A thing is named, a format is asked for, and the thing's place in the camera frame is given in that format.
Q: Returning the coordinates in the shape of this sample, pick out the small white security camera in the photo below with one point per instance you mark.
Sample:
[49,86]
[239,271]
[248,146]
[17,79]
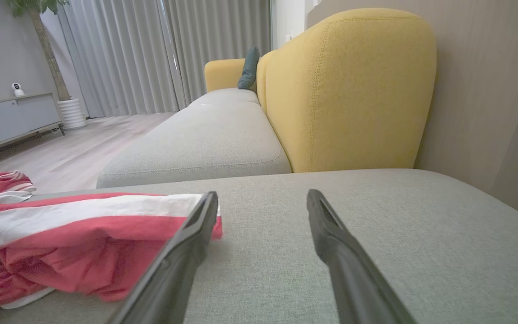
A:
[17,89]

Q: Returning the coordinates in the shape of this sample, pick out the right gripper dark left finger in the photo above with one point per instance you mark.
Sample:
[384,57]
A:
[173,265]

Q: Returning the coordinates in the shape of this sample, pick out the grey pleated curtain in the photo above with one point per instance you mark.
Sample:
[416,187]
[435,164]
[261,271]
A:
[223,40]

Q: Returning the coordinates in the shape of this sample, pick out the indoor tree with green leaves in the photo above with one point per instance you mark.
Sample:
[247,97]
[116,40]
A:
[47,49]

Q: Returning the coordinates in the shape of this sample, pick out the grey low cabinet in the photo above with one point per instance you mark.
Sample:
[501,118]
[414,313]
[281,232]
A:
[11,119]

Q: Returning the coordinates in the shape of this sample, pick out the light sheer curtain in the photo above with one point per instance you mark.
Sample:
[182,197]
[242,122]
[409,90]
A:
[119,58]

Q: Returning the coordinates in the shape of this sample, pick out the yellow sofa armrest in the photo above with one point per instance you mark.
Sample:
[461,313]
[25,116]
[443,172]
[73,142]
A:
[223,74]

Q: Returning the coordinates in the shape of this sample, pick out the red and white mesh garment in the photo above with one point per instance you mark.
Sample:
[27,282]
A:
[83,243]

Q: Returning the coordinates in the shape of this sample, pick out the teal throw pillow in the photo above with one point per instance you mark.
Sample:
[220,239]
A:
[249,69]

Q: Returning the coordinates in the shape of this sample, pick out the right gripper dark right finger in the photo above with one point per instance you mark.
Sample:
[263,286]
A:
[353,274]

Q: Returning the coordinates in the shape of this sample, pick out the yellow sofa backrest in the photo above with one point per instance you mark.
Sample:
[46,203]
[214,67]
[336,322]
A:
[353,90]

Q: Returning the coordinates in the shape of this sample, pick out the grey sofa seat cushion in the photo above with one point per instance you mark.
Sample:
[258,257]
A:
[227,96]
[205,144]

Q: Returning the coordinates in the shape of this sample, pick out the white ribbed plant pot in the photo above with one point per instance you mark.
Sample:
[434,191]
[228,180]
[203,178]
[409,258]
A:
[72,113]

